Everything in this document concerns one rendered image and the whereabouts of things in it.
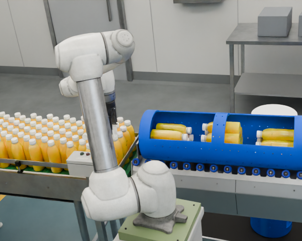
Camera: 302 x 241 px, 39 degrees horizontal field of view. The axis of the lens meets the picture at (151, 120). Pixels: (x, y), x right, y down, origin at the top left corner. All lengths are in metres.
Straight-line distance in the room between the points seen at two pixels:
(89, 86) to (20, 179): 1.22
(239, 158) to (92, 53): 0.99
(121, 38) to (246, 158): 0.96
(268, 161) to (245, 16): 3.46
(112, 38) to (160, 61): 4.34
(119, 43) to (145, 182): 0.56
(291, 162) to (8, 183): 1.69
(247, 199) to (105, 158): 0.98
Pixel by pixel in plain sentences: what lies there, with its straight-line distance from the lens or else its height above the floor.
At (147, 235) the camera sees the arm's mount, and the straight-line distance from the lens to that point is 1.87.
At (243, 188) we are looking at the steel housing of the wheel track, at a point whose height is 0.87.
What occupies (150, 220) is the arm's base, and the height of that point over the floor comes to 1.08.
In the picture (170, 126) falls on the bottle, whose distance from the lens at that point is 2.46.
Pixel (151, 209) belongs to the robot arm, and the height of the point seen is 1.16.
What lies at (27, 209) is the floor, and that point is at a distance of 4.00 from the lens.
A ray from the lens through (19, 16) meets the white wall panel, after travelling 6.97.
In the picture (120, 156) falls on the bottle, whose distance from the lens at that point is 2.49.
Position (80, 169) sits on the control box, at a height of 1.04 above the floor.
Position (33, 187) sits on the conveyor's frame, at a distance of 2.77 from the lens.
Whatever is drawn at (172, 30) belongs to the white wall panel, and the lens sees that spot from 5.82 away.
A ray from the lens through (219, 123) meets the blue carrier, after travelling 2.27.
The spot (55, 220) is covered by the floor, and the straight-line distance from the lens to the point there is 3.78.
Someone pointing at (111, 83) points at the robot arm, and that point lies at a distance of 2.28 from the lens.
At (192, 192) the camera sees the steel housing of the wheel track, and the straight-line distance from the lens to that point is 2.46.
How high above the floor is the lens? 2.28
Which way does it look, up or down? 27 degrees down
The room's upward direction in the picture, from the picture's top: 7 degrees counter-clockwise
